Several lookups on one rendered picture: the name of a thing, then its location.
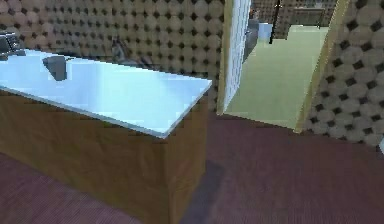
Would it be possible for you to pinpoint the dark grey appliance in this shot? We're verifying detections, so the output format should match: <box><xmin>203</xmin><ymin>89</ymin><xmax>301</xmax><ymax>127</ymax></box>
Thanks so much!
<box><xmin>0</xmin><ymin>31</ymin><xmax>27</xmax><ymax>62</ymax></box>

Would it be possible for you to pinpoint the white room door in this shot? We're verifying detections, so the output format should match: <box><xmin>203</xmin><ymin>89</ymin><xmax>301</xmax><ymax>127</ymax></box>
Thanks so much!
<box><xmin>222</xmin><ymin>0</ymin><xmax>252</xmax><ymax>113</ymax></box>

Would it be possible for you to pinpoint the pale blue box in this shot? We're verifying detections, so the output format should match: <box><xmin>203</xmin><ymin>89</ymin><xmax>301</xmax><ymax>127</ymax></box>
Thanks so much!
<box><xmin>258</xmin><ymin>22</ymin><xmax>274</xmax><ymax>42</ymax></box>

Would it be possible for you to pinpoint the grey block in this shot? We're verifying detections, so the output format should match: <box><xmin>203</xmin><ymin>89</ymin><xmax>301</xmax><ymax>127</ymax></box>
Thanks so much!
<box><xmin>42</xmin><ymin>55</ymin><xmax>69</xmax><ymax>82</ymax></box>

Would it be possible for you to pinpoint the wooden counter with white top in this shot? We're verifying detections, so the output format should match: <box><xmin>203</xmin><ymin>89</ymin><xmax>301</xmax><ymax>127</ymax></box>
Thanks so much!
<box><xmin>0</xmin><ymin>48</ymin><xmax>214</xmax><ymax>224</ymax></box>

